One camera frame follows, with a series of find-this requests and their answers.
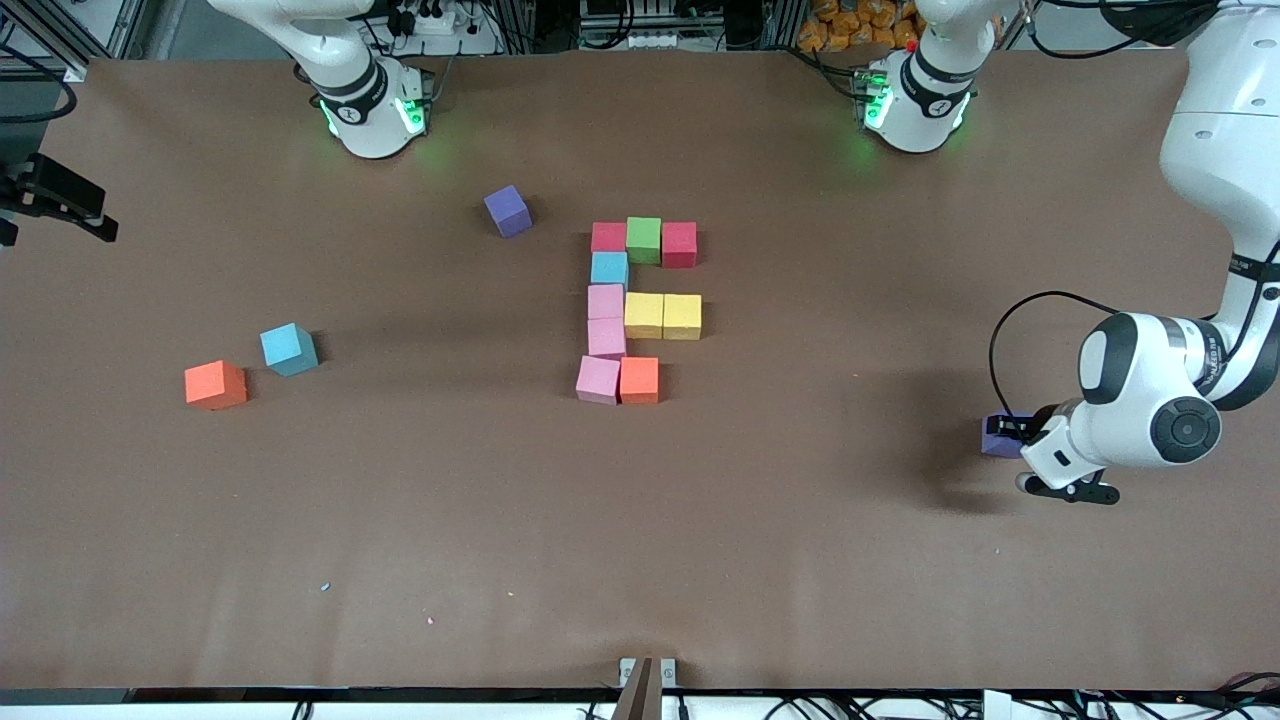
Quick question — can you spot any orange plastic pile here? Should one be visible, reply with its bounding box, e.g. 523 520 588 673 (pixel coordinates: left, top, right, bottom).
797 0 926 53

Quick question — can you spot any metal mount bracket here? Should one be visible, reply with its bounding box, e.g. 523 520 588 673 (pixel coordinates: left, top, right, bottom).
617 656 679 720

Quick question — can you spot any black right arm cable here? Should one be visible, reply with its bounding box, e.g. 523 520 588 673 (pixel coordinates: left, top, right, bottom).
0 48 79 127

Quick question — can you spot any orange foam cube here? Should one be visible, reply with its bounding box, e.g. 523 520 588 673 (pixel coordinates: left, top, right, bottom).
184 360 249 412
619 357 662 406

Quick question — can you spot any brown table cover sheet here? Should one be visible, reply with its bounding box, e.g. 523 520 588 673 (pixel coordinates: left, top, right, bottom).
0 50 1280 693

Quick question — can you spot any white power strip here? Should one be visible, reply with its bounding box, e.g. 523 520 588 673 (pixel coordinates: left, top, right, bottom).
600 28 691 51
395 3 471 36

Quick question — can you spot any yellow foam cube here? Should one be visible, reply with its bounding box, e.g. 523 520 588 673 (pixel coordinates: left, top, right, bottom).
625 292 665 341
662 293 703 342

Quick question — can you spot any aluminium frame strut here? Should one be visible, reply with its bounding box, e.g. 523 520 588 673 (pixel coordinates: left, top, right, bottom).
0 0 136 83

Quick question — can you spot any purple foam cube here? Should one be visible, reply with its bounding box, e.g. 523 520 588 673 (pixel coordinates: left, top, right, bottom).
980 412 1029 460
484 184 533 239

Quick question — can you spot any green foam cube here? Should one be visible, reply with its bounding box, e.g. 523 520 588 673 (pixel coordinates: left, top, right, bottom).
626 217 663 267

